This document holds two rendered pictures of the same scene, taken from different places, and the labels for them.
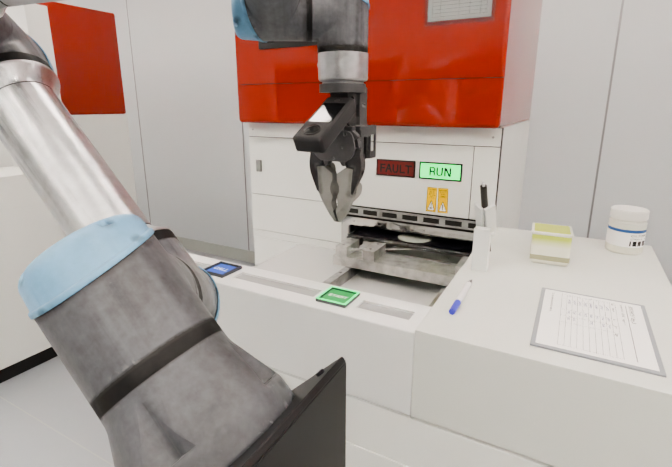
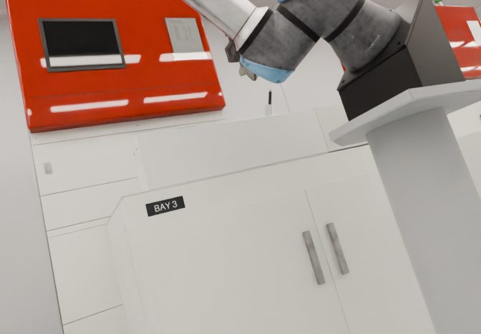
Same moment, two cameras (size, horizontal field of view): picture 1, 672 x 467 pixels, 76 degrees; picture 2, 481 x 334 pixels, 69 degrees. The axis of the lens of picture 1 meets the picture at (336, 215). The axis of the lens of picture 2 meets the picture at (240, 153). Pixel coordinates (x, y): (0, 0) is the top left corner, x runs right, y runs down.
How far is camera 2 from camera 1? 1.09 m
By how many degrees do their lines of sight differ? 61
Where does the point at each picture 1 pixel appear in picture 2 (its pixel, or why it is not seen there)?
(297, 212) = (98, 197)
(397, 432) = (328, 164)
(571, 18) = not seen: hidden behind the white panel
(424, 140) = (186, 121)
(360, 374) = (302, 141)
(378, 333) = (302, 116)
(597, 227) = not seen: hidden behind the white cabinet
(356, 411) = (308, 164)
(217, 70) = not seen: outside the picture
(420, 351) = (320, 116)
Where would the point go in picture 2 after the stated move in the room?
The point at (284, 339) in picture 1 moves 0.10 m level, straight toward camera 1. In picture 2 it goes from (258, 142) to (290, 130)
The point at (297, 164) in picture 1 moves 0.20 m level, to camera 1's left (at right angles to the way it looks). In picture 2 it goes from (91, 157) to (38, 158)
